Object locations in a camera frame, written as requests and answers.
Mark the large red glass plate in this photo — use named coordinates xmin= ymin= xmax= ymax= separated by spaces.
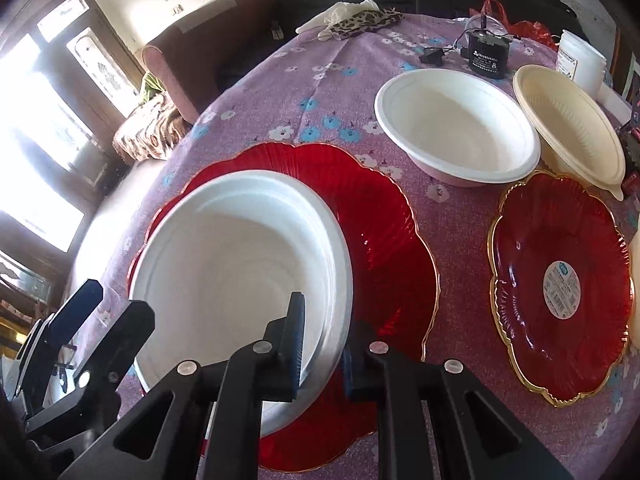
xmin=127 ymin=142 xmax=441 ymax=473

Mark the red glass plate with label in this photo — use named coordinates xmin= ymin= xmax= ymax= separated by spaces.
xmin=487 ymin=169 xmax=636 ymax=407

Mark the white disposable bowl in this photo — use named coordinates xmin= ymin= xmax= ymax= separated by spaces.
xmin=374 ymin=67 xmax=542 ymax=188
xmin=129 ymin=170 xmax=355 ymax=438

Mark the patterned brown blanket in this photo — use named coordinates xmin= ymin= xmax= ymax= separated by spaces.
xmin=112 ymin=92 xmax=188 ymax=163

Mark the leopard print cloth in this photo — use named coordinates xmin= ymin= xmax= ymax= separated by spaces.
xmin=320 ymin=7 xmax=403 ymax=42

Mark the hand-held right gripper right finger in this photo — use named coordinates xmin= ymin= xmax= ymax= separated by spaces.
xmin=341 ymin=321 xmax=576 ymax=480

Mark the red plastic bag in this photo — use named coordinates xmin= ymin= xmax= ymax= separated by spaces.
xmin=480 ymin=0 xmax=558 ymax=51

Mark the wooden glazed door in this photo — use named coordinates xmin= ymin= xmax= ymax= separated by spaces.
xmin=0 ymin=0 xmax=146 ymax=256

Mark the cream disposable bowl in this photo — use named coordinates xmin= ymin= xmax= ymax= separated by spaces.
xmin=512 ymin=64 xmax=627 ymax=202

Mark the white cloth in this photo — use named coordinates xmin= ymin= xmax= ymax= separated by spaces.
xmin=295 ymin=0 xmax=381 ymax=36

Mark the white plastic container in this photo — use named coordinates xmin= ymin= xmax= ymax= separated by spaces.
xmin=554 ymin=29 xmax=608 ymax=98

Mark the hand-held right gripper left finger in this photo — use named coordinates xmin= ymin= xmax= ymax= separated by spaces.
xmin=59 ymin=291 xmax=307 ymax=480

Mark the black electric pump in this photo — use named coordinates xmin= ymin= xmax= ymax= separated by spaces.
xmin=459 ymin=15 xmax=516 ymax=80

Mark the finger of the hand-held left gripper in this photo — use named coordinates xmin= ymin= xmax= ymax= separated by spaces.
xmin=74 ymin=300 xmax=157 ymax=397
xmin=46 ymin=279 xmax=104 ymax=350

